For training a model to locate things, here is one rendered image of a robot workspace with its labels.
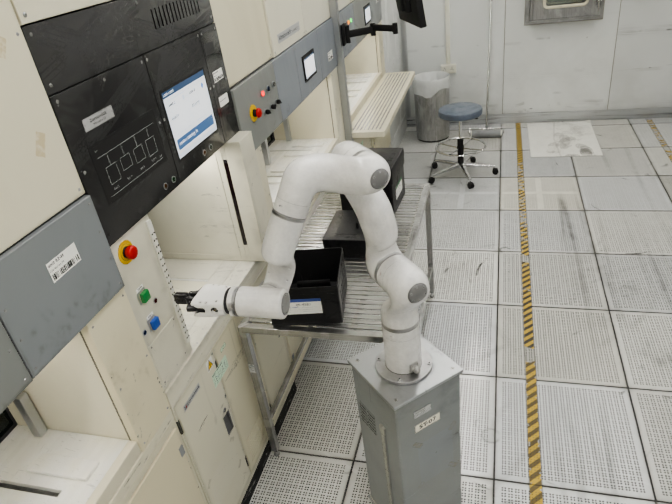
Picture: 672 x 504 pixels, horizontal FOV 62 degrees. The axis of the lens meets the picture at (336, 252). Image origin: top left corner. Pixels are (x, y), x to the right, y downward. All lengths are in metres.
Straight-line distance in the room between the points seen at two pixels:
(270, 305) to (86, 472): 0.69
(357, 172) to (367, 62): 3.66
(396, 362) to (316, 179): 0.72
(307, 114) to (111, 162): 2.17
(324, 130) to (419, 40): 2.66
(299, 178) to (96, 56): 0.60
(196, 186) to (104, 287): 0.87
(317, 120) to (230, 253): 1.45
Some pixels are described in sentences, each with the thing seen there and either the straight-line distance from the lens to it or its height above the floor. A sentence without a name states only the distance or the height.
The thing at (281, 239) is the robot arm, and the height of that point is 1.39.
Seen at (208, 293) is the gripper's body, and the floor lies 1.23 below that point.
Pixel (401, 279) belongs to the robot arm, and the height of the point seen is 1.17.
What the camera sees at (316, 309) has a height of 0.83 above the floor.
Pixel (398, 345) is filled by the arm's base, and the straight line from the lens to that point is 1.79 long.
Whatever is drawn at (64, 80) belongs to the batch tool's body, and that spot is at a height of 1.82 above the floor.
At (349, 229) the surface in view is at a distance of 2.51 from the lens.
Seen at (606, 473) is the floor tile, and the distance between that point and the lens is 2.68.
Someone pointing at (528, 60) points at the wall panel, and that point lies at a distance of 6.09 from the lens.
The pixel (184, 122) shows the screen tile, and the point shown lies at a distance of 1.91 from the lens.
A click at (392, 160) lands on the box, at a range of 2.79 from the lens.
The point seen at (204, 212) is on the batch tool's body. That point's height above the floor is 1.10.
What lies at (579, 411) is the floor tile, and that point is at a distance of 2.88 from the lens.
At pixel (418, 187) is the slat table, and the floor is 0.76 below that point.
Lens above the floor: 2.07
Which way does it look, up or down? 31 degrees down
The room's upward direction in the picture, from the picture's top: 8 degrees counter-clockwise
